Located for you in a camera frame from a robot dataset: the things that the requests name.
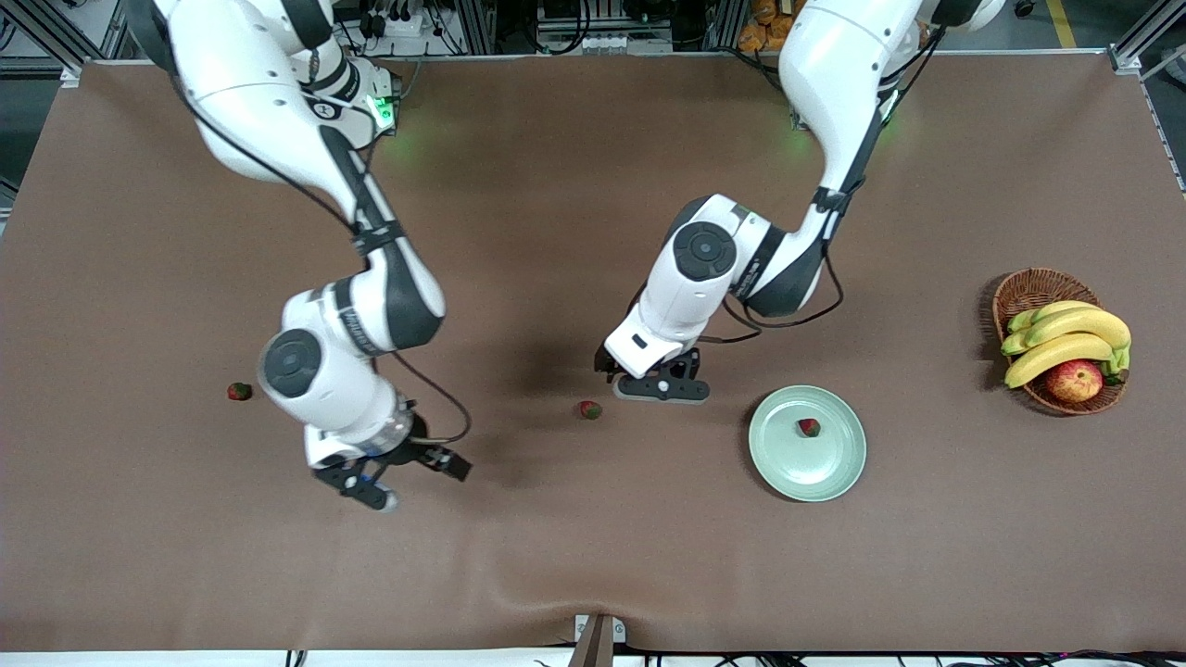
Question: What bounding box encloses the yellow banana bunch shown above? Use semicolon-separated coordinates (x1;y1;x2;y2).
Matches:
1001;308;1133;359

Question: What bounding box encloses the pile of orange bread rolls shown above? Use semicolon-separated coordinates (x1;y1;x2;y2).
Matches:
738;0;803;53

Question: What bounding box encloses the brown wicker basket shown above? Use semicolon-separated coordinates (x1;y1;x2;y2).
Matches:
991;268;1129;416

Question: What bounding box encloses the aluminium profile post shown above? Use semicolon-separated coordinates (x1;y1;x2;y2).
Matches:
706;0;748;49
454;0;498;55

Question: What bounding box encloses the white power strip with plugs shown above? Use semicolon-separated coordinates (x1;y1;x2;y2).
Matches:
352;0;453;43

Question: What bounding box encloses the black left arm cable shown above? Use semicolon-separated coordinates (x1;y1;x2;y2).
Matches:
695;28;937;346

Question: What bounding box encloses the grey metal bracket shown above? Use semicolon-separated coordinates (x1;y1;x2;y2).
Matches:
574;613;627;646

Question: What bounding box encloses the aluminium corner frame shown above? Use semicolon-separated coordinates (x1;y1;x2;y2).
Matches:
0;0;140;90
1107;0;1186;77

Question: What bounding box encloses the pale green round plate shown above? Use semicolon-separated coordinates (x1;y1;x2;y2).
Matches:
749;384;868;503

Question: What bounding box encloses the long white power strip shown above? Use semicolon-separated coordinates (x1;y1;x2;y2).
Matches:
537;32;674;55

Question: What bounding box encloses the red yellow apple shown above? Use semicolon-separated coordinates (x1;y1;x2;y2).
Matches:
1045;359;1105;404

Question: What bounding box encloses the brown table cloth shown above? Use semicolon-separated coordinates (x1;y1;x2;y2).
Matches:
0;51;1186;654

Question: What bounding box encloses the brown camera pole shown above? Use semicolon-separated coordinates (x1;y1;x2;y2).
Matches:
567;616;614;667

